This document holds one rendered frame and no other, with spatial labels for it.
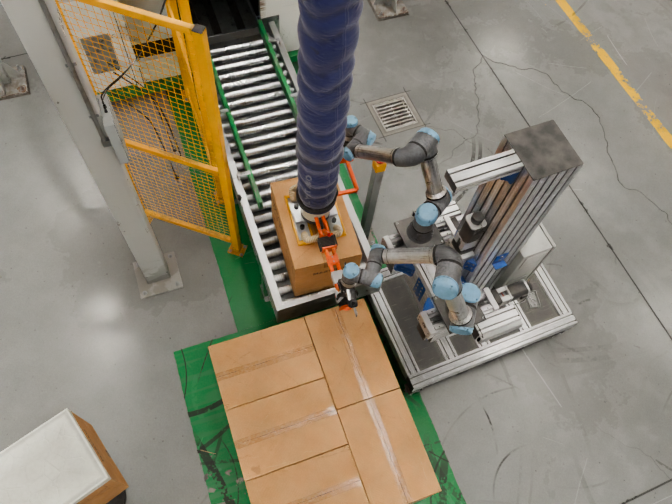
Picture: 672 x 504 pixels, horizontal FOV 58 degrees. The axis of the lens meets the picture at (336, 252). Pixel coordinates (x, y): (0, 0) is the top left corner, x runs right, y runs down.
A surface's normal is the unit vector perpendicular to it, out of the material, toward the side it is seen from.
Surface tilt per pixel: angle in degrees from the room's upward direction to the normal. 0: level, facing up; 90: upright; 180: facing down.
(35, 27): 90
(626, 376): 0
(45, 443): 0
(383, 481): 0
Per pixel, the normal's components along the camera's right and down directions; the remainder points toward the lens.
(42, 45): 0.33, 0.85
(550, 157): 0.07, -0.45
